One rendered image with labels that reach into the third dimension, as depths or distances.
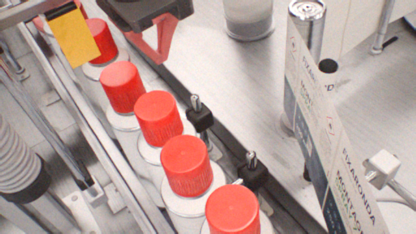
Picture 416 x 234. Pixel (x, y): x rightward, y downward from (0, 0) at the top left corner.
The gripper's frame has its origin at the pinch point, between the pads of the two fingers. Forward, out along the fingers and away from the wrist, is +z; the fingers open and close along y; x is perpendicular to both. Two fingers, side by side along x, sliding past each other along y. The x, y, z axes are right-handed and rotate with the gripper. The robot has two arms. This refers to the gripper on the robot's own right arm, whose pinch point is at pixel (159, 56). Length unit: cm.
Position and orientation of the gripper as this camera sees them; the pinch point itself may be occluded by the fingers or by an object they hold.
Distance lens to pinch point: 43.9
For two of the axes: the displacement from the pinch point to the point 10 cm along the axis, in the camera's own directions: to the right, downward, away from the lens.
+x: -8.0, 5.3, -2.9
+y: -5.8, -5.7, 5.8
